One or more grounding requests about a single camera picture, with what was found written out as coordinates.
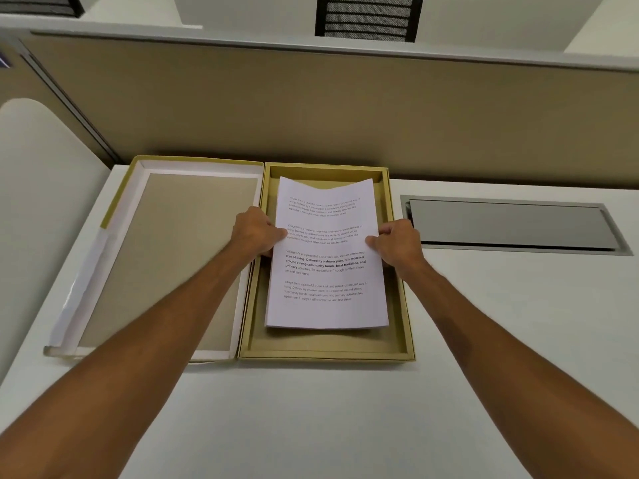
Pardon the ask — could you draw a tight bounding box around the grey partition post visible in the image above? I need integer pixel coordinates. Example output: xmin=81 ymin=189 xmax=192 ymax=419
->
xmin=9 ymin=39 xmax=123 ymax=168

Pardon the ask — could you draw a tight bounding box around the wide beige partition panel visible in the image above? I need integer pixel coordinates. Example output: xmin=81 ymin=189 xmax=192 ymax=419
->
xmin=19 ymin=32 xmax=639 ymax=190

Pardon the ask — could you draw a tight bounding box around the yellow cardboard box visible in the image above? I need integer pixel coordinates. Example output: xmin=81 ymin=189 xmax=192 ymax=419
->
xmin=237 ymin=162 xmax=417 ymax=363

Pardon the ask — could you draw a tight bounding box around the grey desk cable hatch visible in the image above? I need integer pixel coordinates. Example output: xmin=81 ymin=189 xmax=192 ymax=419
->
xmin=399 ymin=194 xmax=634 ymax=257

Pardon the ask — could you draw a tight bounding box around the stack of white printed papers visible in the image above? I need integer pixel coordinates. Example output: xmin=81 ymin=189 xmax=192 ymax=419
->
xmin=264 ymin=176 xmax=390 ymax=331

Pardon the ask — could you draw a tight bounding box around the person's left forearm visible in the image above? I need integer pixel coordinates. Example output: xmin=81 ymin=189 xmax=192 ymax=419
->
xmin=0 ymin=241 xmax=256 ymax=479

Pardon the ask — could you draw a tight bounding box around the person's right hand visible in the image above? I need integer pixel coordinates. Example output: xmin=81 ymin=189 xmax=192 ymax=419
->
xmin=365 ymin=218 xmax=427 ymax=283

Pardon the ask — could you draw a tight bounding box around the black slatted mesh chair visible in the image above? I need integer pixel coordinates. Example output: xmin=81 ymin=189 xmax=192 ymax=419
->
xmin=0 ymin=0 xmax=86 ymax=19
xmin=314 ymin=0 xmax=425 ymax=43

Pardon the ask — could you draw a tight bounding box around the person's right forearm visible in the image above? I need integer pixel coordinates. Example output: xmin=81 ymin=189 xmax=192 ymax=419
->
xmin=404 ymin=259 xmax=639 ymax=479

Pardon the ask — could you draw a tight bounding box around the person's left hand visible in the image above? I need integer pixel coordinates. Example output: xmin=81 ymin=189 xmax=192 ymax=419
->
xmin=227 ymin=206 xmax=289 ymax=268

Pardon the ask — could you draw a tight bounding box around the white rounded side divider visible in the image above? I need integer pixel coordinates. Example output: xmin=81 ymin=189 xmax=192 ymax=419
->
xmin=0 ymin=98 xmax=112 ymax=385
xmin=564 ymin=0 xmax=639 ymax=58
xmin=79 ymin=0 xmax=203 ymax=29

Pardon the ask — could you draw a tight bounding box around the yellow patterned box lid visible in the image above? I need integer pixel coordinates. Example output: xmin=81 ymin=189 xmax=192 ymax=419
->
xmin=43 ymin=154 xmax=264 ymax=363

